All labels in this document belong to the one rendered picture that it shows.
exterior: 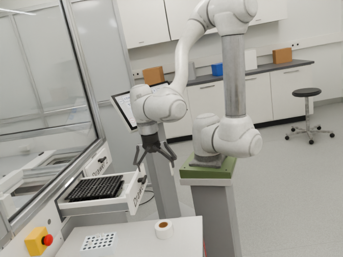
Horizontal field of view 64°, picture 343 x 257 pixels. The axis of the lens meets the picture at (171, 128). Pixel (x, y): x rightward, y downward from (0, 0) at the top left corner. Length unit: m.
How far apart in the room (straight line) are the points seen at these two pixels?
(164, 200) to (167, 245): 1.26
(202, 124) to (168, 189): 1.02
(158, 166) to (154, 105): 1.23
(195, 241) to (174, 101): 0.52
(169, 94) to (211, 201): 0.78
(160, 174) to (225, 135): 1.01
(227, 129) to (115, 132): 1.86
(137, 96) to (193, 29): 0.43
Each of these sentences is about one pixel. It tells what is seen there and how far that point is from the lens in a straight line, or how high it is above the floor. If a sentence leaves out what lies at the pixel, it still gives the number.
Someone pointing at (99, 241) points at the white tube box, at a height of 0.80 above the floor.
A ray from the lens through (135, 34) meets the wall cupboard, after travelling 4.48.
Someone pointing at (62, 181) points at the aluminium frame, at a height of 0.97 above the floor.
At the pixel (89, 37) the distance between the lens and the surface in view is 2.93.
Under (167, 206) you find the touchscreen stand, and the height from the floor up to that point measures 0.20.
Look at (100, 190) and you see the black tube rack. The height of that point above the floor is 0.90.
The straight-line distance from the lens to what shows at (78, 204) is 1.28.
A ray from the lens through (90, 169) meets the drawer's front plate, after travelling 1.56.
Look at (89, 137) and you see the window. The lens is 1.66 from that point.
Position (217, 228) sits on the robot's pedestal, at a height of 0.42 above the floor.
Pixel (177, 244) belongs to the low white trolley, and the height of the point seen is 0.76.
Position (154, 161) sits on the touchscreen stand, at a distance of 2.18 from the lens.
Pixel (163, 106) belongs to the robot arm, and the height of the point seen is 1.25.
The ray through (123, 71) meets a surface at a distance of 2.87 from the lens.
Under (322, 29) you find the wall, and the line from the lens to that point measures 5.41.
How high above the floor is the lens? 1.45
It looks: 16 degrees down
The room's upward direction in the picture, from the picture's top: 11 degrees counter-clockwise
